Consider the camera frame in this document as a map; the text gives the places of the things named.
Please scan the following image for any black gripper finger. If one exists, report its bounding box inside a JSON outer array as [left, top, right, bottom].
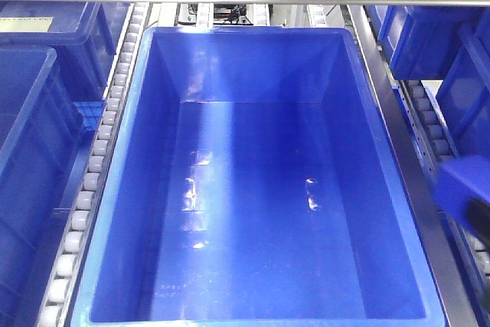
[[465, 198, 490, 242]]

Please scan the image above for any blue plastic block part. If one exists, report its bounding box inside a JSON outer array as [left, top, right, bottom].
[[433, 155, 489, 234]]

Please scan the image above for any right white roller track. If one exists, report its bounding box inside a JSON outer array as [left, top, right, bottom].
[[405, 80, 490, 286]]

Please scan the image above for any white roller track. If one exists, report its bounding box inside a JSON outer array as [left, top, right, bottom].
[[405, 80, 490, 286], [35, 2, 152, 326]]

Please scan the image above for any blue bin right front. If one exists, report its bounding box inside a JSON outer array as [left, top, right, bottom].
[[436, 9, 489, 158]]

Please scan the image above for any blue bin right rear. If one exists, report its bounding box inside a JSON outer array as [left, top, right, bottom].
[[365, 5, 483, 80]]

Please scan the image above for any large blue target bin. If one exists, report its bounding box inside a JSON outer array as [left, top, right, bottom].
[[70, 27, 446, 326]]

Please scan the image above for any blue bin left rear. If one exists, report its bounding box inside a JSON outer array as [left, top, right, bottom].
[[1, 1, 130, 101]]

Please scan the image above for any left white roller track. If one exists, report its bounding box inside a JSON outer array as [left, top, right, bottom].
[[35, 2, 152, 326]]

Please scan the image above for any blue bin left front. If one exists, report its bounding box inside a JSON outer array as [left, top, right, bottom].
[[1, 45, 83, 326]]

